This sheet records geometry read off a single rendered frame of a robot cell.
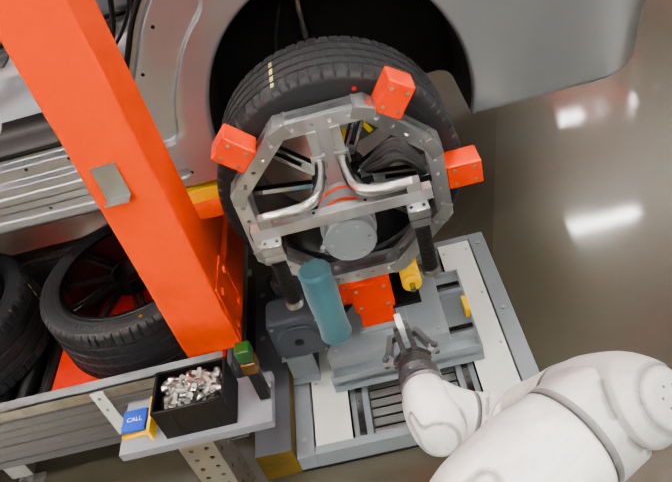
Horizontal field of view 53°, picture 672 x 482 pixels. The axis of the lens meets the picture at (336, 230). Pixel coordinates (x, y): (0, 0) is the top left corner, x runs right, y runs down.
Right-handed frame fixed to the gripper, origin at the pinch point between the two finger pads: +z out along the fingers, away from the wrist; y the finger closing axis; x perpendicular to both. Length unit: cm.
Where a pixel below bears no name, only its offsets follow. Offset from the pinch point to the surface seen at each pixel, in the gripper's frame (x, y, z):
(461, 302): 39, -25, 65
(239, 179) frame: -39, 27, 24
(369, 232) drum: -20.5, 0.3, 11.0
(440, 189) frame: -20.1, -20.8, 24.8
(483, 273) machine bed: 40, -38, 83
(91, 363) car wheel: 17, 99, 61
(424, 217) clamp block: -24.4, -12.1, 1.0
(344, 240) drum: -20.1, 6.6, 11.6
